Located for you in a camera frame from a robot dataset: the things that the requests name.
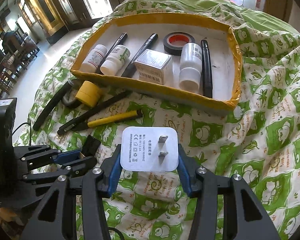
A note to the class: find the yellow taped foam tray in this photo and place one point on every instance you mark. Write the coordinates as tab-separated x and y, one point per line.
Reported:
226	59

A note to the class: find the white bottle red label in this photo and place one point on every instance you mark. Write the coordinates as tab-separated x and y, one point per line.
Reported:
93	59

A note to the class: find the white bottle green label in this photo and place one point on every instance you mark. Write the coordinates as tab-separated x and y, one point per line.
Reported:
115	60

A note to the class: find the white medicine box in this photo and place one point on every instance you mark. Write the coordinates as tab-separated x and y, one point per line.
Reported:
155	67

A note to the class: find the long black pen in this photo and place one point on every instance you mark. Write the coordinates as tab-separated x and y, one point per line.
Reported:
206	70

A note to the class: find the black electrical tape roll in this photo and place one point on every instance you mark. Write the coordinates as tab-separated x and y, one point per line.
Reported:
173	42

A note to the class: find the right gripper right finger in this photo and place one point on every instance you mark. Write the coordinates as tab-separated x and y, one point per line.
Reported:
244	215

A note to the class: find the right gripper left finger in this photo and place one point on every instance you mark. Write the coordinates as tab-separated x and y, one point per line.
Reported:
54	217

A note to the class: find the wooden chairs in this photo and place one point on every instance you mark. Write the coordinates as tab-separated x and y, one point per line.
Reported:
17	51

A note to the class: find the black marker orange ends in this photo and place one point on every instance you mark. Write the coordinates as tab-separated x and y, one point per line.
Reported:
131	68

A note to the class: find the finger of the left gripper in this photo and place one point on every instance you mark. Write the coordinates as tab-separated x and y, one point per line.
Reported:
42	155
73	169

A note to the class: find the large white bottle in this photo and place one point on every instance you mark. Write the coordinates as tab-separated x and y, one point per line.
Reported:
190	67

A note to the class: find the yellow black pen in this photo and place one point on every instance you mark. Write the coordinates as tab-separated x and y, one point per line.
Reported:
111	119

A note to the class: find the white power adapter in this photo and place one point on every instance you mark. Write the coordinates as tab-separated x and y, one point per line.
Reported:
149	149

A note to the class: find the long black tube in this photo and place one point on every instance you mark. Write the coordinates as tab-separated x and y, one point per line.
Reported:
71	83

